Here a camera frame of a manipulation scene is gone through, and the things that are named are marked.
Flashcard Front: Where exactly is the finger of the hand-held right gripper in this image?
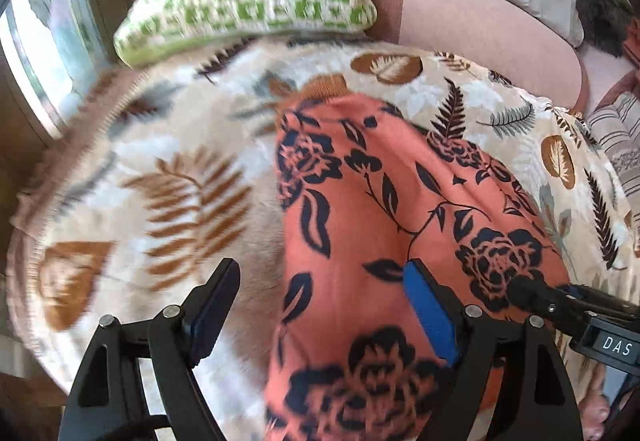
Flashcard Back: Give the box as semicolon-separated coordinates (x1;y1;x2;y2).
506;274;587;329

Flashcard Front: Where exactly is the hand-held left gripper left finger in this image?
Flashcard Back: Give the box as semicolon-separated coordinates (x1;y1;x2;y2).
57;257;242;441

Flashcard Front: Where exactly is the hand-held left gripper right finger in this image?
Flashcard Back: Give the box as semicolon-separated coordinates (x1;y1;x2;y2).
402;258;585;441

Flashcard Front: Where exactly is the orange floral garment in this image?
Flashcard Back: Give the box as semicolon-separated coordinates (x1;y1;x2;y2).
264;90;573;441

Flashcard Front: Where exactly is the person's right hand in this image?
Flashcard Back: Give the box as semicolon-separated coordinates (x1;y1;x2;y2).
575;358;632;441

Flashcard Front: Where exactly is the leaf print plush blanket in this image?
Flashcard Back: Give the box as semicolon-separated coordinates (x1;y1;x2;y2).
7;37;640;441

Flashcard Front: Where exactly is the rust brown cloth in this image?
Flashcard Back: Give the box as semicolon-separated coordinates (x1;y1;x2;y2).
600;16;640;108

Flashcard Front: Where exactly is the pink bolster cushion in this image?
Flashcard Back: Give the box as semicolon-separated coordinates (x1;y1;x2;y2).
360;0;589;114

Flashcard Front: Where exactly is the dark furry cloth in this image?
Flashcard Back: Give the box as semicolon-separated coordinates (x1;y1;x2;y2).
575;0;637;59

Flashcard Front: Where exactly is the window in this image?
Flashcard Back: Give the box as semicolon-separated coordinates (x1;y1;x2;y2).
0;0;118;142

